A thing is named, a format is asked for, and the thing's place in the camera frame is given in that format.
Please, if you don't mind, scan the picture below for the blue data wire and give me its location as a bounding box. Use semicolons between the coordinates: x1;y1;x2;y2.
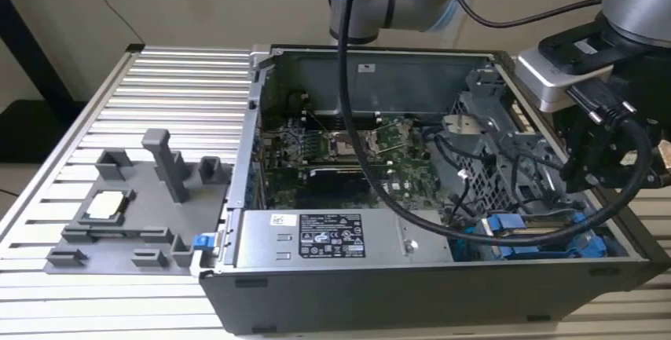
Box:
451;233;478;261

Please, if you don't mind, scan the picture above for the CPU socket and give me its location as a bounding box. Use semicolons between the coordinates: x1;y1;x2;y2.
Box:
319;130;390;160

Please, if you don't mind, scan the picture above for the locking lever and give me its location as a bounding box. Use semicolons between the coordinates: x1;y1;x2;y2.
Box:
307;109;332;136

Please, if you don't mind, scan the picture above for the silver CPU chip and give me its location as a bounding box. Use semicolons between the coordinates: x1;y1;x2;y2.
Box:
85;190;129;218

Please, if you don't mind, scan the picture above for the silver power supply unit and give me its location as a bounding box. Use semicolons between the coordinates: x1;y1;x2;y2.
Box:
232;209;455;269

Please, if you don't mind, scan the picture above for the perforated metal disk bay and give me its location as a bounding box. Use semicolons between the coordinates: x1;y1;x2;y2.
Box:
427;67;610;239

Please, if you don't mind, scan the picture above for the black desk frame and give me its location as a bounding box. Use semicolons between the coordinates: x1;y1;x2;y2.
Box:
0;0;75;109

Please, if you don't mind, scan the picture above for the black wire with white tag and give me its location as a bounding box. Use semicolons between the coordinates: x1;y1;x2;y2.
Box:
424;127;476;219

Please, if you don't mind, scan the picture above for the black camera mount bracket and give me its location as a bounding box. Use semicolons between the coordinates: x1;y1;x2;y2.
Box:
536;27;618;68

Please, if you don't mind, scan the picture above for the dark grey PC case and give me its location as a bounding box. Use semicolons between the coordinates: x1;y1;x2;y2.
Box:
199;43;671;335

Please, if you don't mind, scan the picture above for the green motherboard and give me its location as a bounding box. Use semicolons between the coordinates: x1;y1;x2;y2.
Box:
262;115;447;211

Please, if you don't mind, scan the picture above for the black disk wire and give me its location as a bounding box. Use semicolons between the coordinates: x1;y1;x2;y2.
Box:
498;135;572;203

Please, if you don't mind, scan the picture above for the grey plastic parts rack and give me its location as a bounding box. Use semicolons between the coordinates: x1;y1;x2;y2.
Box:
44;128;235;276

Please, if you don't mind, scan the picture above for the blue case latch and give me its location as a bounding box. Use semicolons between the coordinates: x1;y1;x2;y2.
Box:
192;233;216;253

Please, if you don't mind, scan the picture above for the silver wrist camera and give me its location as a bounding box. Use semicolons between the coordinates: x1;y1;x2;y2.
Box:
516;47;630;113

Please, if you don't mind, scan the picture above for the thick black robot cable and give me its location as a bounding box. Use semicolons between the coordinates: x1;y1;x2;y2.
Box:
335;0;654;247

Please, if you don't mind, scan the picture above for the thin black wall cable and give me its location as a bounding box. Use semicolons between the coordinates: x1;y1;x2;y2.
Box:
72;0;146;45

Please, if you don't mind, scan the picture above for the black graphics card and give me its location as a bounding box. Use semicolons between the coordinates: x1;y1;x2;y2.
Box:
302;165;376;210

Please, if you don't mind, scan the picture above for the black box on floor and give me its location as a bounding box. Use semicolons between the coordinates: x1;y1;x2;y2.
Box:
0;99;88;164

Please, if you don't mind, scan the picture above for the black case fan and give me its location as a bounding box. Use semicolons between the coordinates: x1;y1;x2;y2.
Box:
286;90;311;119

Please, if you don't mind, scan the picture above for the thin black camera cable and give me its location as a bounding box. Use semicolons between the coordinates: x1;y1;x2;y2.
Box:
450;0;604;29

